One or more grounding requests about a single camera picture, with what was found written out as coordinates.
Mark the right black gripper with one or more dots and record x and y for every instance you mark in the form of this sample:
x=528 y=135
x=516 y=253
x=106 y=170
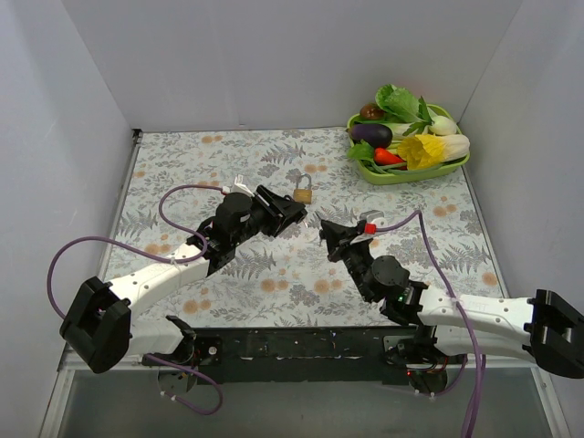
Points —
x=346 y=249

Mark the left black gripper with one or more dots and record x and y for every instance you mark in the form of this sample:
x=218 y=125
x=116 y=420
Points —
x=269 y=212

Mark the brass padlock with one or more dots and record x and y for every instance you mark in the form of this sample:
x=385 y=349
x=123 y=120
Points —
x=303 y=189

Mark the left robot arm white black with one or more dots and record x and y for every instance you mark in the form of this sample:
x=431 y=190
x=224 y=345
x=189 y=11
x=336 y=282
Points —
x=103 y=325

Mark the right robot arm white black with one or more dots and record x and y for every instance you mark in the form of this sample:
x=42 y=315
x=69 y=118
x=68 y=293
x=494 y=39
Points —
x=544 y=329

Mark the green plastic tray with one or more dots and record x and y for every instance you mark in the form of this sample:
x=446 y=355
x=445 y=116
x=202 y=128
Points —
x=393 y=175

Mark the red toy pepper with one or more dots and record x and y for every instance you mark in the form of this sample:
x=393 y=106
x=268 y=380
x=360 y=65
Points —
x=383 y=157

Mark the floral patterned mat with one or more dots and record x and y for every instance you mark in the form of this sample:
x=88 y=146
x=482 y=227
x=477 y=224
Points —
x=288 y=280

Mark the purple toy eggplant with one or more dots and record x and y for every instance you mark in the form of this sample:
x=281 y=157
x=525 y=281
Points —
x=376 y=135

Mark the yellow toy cabbage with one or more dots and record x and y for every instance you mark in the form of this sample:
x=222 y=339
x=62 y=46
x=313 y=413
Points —
x=424 y=151

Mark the brown toy mushroom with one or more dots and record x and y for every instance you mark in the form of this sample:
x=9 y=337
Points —
x=372 y=113

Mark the green toy lettuce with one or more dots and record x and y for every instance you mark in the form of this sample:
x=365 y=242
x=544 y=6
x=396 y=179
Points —
x=402 y=104

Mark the white toy radish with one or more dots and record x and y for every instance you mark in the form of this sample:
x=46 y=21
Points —
x=442 y=126

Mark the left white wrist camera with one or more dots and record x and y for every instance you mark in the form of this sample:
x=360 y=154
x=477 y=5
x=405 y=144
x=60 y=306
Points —
x=238 y=186

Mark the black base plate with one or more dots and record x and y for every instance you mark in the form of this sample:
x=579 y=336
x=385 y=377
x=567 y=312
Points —
x=229 y=355

